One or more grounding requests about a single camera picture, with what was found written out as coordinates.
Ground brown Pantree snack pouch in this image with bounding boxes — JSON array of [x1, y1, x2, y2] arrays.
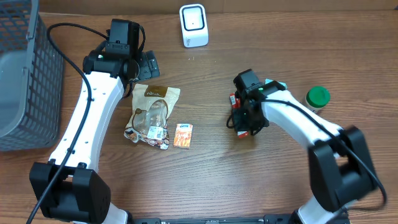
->
[[124, 84, 180, 150]]

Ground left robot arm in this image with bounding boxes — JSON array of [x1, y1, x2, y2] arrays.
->
[[29, 19, 160, 223]]

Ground light green packet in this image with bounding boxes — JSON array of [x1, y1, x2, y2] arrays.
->
[[264, 78, 287, 90]]

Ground red snack bar wrapper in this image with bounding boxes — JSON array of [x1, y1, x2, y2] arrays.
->
[[229, 93, 249, 138]]

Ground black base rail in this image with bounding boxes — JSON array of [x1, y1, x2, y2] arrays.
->
[[132, 214, 301, 224]]

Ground green lid jar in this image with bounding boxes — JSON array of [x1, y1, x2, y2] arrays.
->
[[303, 86, 330, 113]]

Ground orange snack packet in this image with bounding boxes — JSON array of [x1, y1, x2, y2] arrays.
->
[[174, 123, 193, 149]]

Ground white barcode scanner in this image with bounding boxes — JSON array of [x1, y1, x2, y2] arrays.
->
[[179, 4, 209, 48]]

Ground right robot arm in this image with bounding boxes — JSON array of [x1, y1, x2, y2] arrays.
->
[[226, 69, 381, 223]]

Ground grey plastic mesh basket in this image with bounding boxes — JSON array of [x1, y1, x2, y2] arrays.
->
[[1, 0, 65, 151]]

